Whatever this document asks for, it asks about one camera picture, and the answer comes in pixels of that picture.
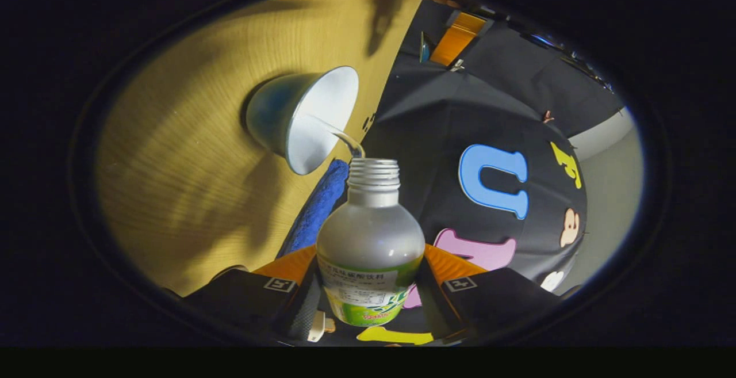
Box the black backdrop cloth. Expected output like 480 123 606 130
358 0 628 347

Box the silver green water bottle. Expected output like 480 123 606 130
316 158 426 327

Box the blue white teacup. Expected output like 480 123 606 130
246 66 360 176

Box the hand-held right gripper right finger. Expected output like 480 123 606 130
416 243 562 343

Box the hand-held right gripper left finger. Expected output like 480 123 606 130
171 245 321 344

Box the blue cloth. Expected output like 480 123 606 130
276 159 350 258

